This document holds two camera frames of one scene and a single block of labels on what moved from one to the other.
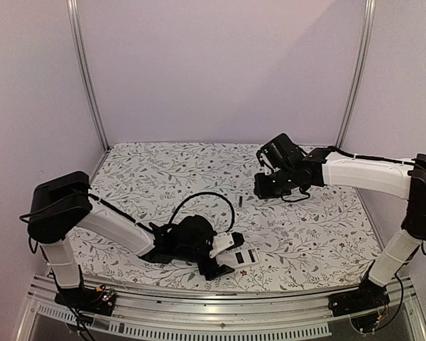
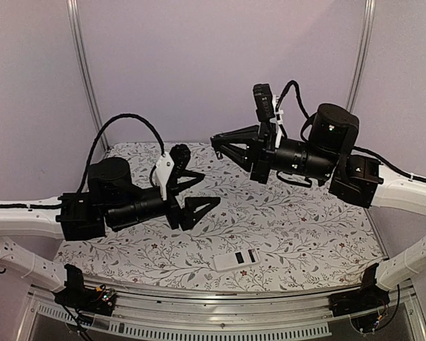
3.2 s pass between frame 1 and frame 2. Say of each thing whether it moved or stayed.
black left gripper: moved
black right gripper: moved
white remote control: stayed
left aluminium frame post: stayed
